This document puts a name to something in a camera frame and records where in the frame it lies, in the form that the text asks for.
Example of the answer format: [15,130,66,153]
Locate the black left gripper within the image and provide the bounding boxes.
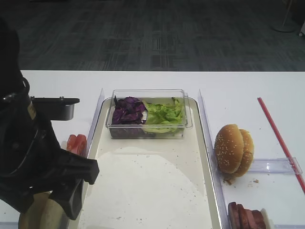
[0,93,100,220]

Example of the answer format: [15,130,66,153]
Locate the bun half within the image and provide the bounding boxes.
[40,199,63,229]
[18,192,50,229]

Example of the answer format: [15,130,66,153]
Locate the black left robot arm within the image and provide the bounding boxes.
[0,20,99,220]

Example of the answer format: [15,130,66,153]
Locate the front tomato slice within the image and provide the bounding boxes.
[71,134,87,157]

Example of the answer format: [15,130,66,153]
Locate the tomato slice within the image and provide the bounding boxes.
[71,134,87,157]
[66,135,77,152]

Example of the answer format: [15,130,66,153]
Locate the rear tomato slice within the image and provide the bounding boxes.
[66,135,77,152]

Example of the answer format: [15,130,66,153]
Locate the green lettuce leaves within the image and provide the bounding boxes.
[143,97,183,134]

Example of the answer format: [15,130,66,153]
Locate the sliced meat patties stack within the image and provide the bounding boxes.
[228,202,267,229]

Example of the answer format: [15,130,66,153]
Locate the white left pusher block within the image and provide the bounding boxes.
[61,141,67,150]

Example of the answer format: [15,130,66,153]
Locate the white pusher block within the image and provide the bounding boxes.
[260,208,275,229]
[61,141,67,150]

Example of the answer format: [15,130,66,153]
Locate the left long clear divider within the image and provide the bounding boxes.
[66,88,104,229]

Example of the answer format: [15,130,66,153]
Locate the long clear divider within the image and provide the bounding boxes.
[198,90,231,229]
[66,88,104,229]

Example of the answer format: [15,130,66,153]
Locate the metal baking tray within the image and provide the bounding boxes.
[69,99,221,229]

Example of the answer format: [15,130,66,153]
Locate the purple cabbage leaves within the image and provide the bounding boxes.
[112,96,146,125]

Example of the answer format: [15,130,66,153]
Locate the clear plastic salad container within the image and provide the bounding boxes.
[105,89,193,139]

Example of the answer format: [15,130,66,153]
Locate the right long clear divider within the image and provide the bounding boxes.
[198,90,231,229]

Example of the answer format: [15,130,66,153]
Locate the left sesame top bun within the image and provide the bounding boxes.
[214,124,244,174]

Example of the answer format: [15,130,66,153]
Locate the sesame bun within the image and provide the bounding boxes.
[214,124,244,174]
[234,129,254,177]

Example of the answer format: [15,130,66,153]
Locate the right sesame top bun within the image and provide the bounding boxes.
[234,129,254,177]

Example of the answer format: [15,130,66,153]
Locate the white right pusher block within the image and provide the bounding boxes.
[260,208,275,229]

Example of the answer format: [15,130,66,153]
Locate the right red strip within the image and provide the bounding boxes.
[257,97,305,192]

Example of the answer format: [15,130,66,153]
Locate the white floor stand base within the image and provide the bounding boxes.
[270,0,295,33]

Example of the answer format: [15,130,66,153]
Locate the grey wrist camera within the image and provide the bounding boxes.
[30,96,80,121]

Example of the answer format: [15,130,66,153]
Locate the right lower clear rail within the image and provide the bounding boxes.
[273,224,305,229]

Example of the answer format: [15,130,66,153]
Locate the clear rail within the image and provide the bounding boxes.
[248,157,303,175]
[273,224,305,229]

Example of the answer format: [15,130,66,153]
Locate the right upper clear rail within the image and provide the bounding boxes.
[248,157,303,175]

